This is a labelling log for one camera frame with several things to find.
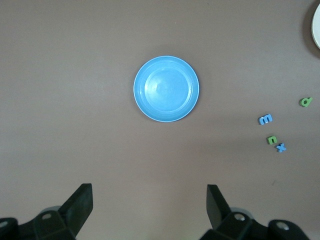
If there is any brown table cover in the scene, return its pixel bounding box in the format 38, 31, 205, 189
0, 0, 320, 240

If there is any green lowercase letter p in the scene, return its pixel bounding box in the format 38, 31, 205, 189
298, 97, 314, 108

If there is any cream round plate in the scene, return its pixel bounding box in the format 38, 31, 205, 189
311, 3, 320, 50

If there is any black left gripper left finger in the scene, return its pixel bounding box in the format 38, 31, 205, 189
0, 183, 94, 240

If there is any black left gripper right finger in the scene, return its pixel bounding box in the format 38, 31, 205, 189
201, 184, 312, 240

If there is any blue round plate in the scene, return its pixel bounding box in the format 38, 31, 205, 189
133, 55, 200, 123

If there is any blue lowercase letter m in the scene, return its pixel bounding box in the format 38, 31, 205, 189
257, 113, 273, 126

